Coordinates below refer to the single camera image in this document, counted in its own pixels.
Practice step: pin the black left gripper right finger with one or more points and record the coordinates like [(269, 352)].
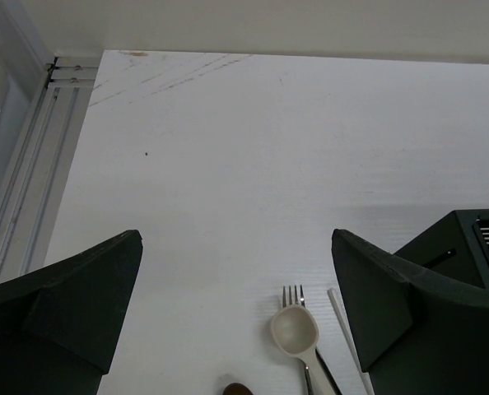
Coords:
[(415, 331)]

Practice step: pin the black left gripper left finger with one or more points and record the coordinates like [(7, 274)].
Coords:
[(60, 325)]

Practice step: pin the beige plastic spoon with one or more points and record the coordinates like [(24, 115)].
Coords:
[(296, 334)]

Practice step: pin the brown wooden spoon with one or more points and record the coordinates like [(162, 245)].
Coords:
[(236, 389)]

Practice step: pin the white chopstick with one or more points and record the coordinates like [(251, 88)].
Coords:
[(341, 314)]

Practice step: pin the black chopstick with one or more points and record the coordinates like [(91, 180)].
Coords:
[(328, 372)]

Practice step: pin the black utensil container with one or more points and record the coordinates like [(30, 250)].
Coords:
[(456, 246)]

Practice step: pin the silver metal fork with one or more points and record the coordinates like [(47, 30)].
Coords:
[(293, 295)]

